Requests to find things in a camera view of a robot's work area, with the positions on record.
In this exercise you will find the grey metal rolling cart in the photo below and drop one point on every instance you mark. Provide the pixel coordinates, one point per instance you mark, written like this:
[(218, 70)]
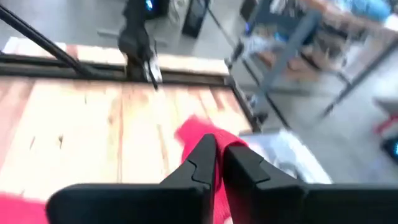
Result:
[(292, 40)]

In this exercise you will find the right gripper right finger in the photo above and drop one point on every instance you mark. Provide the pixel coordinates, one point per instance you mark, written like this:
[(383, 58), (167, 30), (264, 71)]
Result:
[(295, 202)]

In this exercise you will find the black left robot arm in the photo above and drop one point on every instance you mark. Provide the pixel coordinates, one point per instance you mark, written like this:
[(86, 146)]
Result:
[(135, 40)]

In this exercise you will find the clear plastic storage box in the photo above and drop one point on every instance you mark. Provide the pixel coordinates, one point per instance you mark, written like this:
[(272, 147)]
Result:
[(280, 149)]

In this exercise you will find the red elastic bandage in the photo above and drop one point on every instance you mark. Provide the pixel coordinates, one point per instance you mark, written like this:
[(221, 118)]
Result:
[(199, 127)]

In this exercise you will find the black metal table frame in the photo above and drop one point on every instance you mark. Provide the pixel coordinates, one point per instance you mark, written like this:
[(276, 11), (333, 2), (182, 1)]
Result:
[(46, 70)]

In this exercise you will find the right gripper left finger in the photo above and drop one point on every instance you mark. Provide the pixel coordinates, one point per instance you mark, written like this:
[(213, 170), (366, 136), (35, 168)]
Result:
[(140, 202)]

